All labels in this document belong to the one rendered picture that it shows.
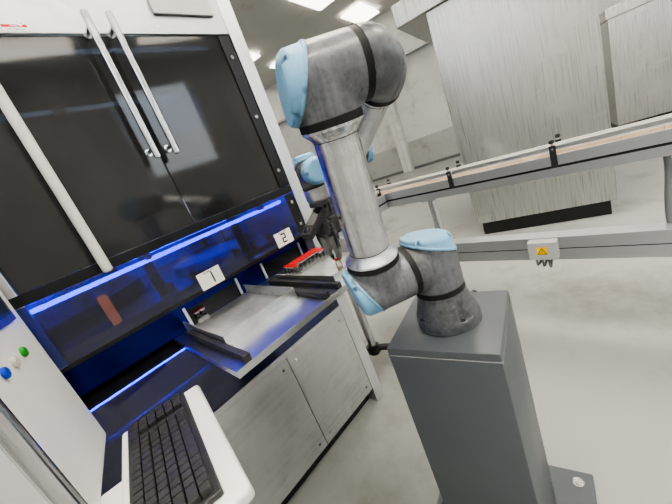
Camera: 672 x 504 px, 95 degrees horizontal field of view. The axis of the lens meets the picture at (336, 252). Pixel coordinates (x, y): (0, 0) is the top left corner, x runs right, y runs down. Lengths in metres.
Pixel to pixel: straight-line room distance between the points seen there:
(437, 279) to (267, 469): 1.05
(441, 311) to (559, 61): 2.74
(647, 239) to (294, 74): 1.55
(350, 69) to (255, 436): 1.24
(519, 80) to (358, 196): 2.77
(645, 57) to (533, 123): 4.07
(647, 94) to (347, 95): 6.82
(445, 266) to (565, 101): 2.68
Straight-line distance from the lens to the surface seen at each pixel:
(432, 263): 0.69
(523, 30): 3.28
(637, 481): 1.54
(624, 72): 7.16
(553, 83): 3.26
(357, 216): 0.59
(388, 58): 0.58
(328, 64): 0.54
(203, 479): 0.69
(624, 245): 1.78
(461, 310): 0.77
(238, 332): 0.94
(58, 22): 1.28
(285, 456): 1.51
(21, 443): 0.56
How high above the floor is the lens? 1.24
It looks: 16 degrees down
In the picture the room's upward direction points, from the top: 21 degrees counter-clockwise
